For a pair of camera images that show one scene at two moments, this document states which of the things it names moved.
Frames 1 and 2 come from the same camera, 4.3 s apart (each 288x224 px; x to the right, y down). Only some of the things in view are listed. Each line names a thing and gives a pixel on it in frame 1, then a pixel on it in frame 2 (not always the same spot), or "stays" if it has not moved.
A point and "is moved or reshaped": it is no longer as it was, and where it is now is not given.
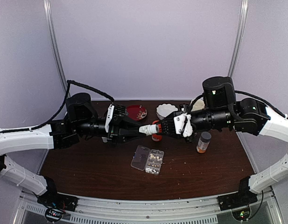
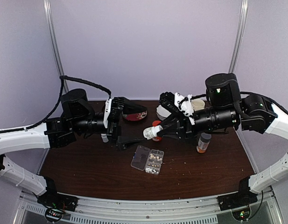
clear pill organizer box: x=150 y=161 stays
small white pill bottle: x=104 y=139 stays
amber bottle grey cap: x=203 y=142 stays
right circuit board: x=242 y=214 stays
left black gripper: x=117 y=131 -> x=114 y=132
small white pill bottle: x=149 y=129 is moved or reshaped
